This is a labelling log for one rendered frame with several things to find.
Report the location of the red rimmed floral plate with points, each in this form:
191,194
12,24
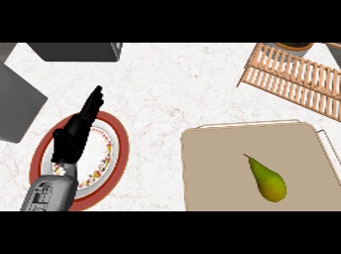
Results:
112,155

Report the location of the green pear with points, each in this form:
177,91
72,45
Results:
269,183

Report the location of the dark grey box appliance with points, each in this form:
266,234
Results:
77,51

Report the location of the wooden slatted shelf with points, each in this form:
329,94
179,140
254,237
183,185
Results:
300,81

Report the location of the beige tray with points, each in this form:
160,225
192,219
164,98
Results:
226,172

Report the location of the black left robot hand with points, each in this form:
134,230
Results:
72,130

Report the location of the brown bowl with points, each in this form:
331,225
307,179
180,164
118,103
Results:
295,46

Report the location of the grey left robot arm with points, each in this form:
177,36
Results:
50,191

